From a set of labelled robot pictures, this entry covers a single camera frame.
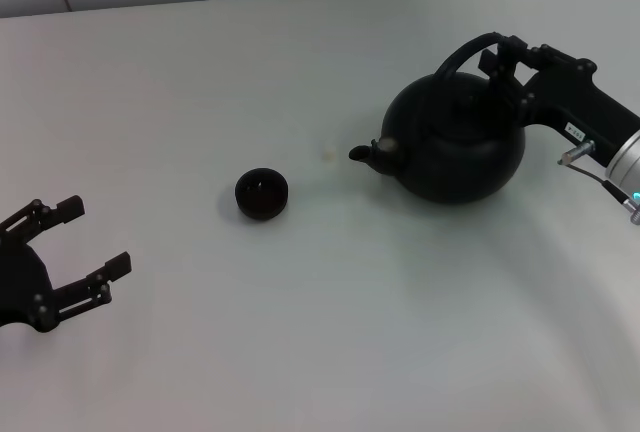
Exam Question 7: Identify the black round teapot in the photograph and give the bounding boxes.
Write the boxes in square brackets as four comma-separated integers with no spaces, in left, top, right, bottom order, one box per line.
[348,31,528,205]

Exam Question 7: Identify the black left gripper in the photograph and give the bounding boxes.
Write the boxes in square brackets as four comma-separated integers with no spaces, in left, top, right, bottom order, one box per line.
[0,194,133,336]

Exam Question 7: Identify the thin right wrist cable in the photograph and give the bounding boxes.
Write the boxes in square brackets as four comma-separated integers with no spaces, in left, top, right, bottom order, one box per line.
[569,161,640,226]

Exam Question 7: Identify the small black teacup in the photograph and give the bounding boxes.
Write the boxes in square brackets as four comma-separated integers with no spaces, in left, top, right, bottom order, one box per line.
[234,167,291,224]

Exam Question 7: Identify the silver right wrist connector plug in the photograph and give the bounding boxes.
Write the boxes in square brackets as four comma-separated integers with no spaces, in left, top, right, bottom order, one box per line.
[558,140,597,166]

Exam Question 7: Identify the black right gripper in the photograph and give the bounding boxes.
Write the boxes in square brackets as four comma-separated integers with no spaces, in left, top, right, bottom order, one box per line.
[477,33,640,166]

